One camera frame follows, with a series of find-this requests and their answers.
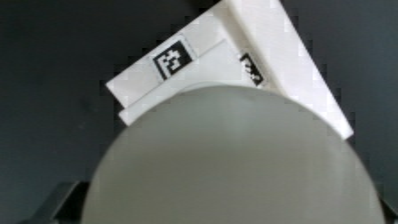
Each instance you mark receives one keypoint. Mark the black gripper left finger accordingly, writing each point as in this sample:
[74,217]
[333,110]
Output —
[61,208]

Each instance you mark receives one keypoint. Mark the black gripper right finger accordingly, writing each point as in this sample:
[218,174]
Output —
[390,212]

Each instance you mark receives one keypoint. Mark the white lamp bulb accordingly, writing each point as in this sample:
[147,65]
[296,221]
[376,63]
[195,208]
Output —
[230,159]

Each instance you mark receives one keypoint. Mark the white lamp base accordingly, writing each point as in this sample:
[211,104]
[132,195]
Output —
[204,58]

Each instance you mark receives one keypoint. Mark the white L-shaped table fence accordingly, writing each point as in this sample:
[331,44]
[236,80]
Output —
[283,54]

